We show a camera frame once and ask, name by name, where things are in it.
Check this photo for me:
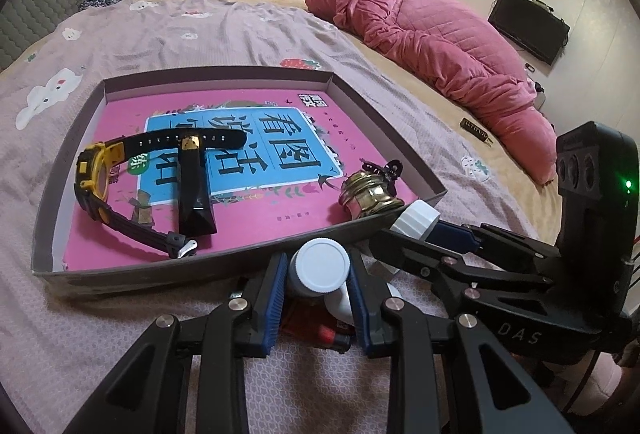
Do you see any brass metal fitting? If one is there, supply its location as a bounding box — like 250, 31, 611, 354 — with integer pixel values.
338, 170, 405, 220

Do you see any large white bottle cap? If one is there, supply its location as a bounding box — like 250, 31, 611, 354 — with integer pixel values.
390, 199, 440, 240

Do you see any shallow grey cardboard box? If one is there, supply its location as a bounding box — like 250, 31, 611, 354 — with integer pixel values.
32, 66, 446, 295

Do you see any lilac patterned bed sheet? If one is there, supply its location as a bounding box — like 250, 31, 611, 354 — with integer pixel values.
1, 0, 560, 433

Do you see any pink Chinese workbook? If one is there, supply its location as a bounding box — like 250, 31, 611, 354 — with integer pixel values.
55, 89, 401, 273

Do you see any wall mounted black television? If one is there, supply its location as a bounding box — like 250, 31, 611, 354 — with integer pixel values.
488, 0, 570, 66

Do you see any yellow black wrist watch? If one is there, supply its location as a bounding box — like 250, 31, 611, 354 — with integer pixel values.
74, 125, 247, 259

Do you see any black triangular prism box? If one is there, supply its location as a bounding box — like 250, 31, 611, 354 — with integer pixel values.
178, 135, 217, 237

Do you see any small black remote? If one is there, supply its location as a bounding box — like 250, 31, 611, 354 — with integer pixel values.
459, 118, 494, 146

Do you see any small white pill bottle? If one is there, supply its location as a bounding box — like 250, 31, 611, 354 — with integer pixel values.
288, 237, 350, 298

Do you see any pink quilted duvet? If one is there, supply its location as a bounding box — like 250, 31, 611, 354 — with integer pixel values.
305, 0, 556, 185

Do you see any white earbuds case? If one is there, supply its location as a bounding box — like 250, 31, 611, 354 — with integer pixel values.
323, 261, 401, 326

